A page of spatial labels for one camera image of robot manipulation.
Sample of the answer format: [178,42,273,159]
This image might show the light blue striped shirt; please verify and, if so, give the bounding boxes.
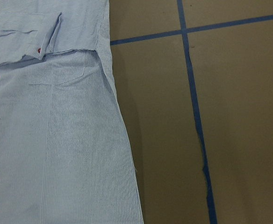
[0,0,143,224]

